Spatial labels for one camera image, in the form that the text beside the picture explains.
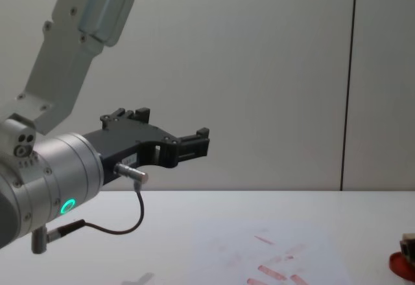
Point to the small brown and black block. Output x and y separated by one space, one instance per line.
409 247

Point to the round red object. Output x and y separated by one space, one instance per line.
400 267

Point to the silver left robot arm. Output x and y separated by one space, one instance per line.
65 168

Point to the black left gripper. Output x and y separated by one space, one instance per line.
129 142

